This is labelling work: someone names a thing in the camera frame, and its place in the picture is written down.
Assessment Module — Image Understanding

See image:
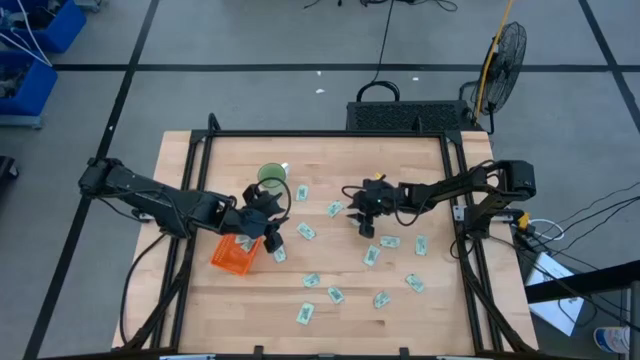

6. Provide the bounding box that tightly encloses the orange plastic basket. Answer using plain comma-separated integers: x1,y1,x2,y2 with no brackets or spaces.
209,233,264,278

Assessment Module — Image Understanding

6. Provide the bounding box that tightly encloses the black arm base cable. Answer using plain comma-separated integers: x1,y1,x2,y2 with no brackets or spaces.
118,230,170,347

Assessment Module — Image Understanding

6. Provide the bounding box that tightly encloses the green ceramic mug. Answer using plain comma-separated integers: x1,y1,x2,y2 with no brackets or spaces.
256,160,292,190

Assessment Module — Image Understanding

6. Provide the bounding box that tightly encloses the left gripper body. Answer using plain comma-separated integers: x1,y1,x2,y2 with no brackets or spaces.
221,202,280,241

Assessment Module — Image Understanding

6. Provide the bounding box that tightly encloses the black beam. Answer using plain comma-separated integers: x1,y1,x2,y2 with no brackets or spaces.
524,258,640,305

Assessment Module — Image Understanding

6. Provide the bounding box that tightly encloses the yellow hanging cord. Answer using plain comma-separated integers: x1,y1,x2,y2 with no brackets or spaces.
472,0,516,121

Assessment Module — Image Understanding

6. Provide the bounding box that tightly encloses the white coiled cable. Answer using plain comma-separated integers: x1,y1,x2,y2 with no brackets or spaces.
528,217,567,242

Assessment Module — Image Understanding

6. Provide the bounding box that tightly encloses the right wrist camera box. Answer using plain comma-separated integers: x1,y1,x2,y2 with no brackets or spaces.
363,178,394,202

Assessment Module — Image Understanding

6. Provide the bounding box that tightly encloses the blue white bottle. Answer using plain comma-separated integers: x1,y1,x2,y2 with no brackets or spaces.
593,325,633,356

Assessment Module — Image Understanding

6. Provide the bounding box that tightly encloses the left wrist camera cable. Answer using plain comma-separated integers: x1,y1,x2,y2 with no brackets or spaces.
248,176,293,224

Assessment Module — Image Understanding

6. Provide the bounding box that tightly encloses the blue plastic crate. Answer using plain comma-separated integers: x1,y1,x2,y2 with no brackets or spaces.
0,49,59,130
0,0,88,55

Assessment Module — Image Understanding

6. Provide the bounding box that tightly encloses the white flat box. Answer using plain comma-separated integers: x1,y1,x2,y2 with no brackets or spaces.
523,251,586,338

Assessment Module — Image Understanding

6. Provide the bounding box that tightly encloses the black computer case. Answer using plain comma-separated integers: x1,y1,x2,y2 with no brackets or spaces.
345,99,475,133

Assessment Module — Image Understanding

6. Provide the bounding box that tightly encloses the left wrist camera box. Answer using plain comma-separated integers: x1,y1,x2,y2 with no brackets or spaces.
242,183,284,214

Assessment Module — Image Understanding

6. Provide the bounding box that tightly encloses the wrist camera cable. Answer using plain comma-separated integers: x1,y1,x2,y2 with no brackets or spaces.
248,176,293,224
341,183,374,200

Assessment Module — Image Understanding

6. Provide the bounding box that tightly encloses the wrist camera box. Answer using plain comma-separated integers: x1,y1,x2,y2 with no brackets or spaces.
242,183,284,214
363,178,394,202

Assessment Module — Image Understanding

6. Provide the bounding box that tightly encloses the black floor fan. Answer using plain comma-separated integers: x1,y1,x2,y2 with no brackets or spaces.
458,20,529,136

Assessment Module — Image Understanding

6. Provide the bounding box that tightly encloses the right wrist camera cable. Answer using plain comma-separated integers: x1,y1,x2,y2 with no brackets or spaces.
341,183,374,200

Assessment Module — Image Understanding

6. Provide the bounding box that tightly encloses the black looped cable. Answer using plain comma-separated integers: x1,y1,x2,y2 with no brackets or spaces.
355,80,402,104

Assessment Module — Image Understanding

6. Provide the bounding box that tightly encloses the black floor cable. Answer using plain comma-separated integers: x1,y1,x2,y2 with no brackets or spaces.
370,0,397,84

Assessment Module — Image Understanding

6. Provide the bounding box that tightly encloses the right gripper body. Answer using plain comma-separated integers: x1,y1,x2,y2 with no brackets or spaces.
349,185,402,221

